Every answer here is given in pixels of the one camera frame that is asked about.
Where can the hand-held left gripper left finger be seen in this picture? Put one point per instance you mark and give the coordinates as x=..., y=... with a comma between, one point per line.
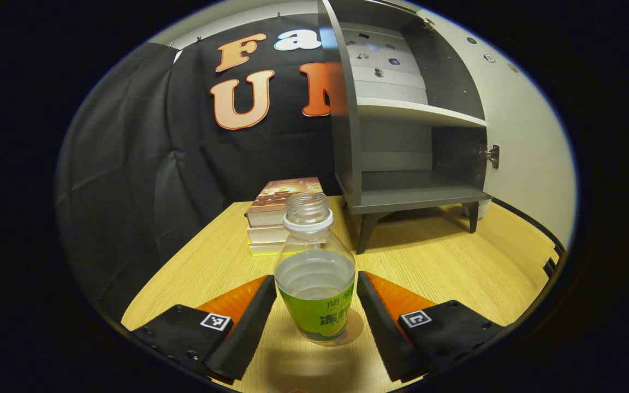
x=246, y=333

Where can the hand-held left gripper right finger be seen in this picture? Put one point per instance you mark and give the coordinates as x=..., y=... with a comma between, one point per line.
x=383, y=333

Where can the round brown coaster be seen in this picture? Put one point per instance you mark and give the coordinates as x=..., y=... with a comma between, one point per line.
x=356, y=327

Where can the clear green label bottle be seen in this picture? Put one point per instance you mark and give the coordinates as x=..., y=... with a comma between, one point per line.
x=314, y=273

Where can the dark grey cabinet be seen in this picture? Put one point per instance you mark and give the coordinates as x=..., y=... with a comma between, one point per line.
x=347, y=136

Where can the beige cabinet door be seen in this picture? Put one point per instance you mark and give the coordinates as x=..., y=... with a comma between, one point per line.
x=527, y=136

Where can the yellow book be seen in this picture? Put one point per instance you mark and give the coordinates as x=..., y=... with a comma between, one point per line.
x=262, y=249

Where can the white edged book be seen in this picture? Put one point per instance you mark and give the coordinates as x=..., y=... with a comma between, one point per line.
x=265, y=234

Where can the red cover book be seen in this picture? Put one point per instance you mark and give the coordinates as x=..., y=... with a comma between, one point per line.
x=287, y=194

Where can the black backdrop cloth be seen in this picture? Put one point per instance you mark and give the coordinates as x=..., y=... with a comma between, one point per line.
x=129, y=164

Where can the black table bracket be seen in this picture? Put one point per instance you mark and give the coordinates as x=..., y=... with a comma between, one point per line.
x=559, y=249
x=549, y=267

